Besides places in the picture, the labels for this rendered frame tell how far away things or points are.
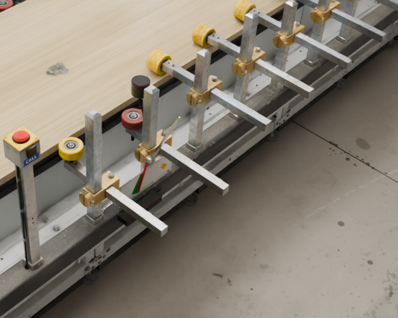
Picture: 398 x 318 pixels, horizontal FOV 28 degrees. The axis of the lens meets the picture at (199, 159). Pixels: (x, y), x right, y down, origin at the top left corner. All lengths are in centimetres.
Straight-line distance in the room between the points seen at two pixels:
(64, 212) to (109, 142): 30
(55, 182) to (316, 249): 135
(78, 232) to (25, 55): 74
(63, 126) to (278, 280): 125
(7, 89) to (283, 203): 150
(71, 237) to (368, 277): 147
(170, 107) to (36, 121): 59
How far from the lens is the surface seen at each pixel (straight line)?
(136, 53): 298
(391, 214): 383
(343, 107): 434
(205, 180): 256
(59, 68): 289
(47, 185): 270
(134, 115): 268
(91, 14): 319
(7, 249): 267
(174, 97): 302
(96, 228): 260
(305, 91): 281
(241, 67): 285
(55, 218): 275
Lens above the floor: 265
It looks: 43 degrees down
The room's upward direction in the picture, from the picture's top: 6 degrees clockwise
